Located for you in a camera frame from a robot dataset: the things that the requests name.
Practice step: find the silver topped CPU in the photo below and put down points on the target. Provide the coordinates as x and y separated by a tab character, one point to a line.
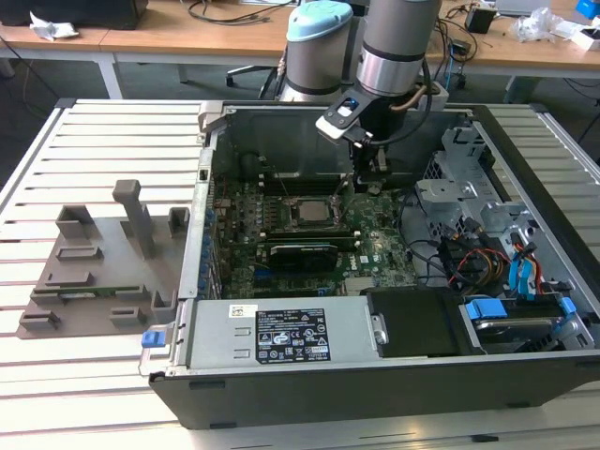
314	211

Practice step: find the thin metal locking lever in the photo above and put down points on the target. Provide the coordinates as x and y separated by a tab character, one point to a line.
282	184

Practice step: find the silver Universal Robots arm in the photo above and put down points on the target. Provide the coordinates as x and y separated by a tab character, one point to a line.
394	56

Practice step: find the CPU socket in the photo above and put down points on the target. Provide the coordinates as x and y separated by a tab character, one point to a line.
294	220

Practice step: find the black RAM slot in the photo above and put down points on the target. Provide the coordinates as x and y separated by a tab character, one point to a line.
350	245
319	174
309	229
319	191
319	185
319	180
349	240
309	235

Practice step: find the metal drive cage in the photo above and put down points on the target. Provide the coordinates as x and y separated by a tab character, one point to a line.
443	192

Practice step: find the green motherboard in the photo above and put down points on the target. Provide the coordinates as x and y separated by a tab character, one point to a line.
375	244

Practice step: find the small black box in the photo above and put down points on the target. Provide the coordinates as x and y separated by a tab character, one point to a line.
480	19

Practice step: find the black graphics card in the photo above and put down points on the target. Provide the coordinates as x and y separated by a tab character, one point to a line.
304	258

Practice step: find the silver chipset heatsink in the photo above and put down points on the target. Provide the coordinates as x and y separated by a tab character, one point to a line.
360	286

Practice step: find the clear plastic bag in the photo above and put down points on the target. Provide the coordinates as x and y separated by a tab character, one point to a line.
534	25

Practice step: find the grey laptop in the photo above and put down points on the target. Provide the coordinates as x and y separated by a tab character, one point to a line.
520	5

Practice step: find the blue disk carrier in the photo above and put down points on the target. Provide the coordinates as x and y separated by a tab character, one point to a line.
487	309

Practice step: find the white cardboard box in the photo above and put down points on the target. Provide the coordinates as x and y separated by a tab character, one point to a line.
583	40

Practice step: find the small blue box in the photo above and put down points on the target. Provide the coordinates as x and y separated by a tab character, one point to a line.
586	7

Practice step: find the silver hard disk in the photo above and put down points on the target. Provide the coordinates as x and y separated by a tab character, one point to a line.
511	328

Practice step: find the silver power supply unit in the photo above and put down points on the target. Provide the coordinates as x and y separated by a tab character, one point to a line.
220	328

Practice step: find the open black PC case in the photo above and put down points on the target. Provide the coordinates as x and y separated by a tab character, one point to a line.
375	394

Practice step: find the grey brown parts rack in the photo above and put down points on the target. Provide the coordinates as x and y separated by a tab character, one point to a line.
117	262

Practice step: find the large black equipment box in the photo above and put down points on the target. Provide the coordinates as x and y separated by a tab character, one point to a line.
94	14

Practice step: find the blue plastic case latch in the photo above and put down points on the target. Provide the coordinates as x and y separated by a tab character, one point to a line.
154	340

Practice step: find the green RAM stick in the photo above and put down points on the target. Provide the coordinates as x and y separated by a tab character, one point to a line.
100	292

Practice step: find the crumpled white paper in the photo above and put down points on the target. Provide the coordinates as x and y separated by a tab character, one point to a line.
51	28

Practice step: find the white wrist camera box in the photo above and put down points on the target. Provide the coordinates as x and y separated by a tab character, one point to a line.
337	117

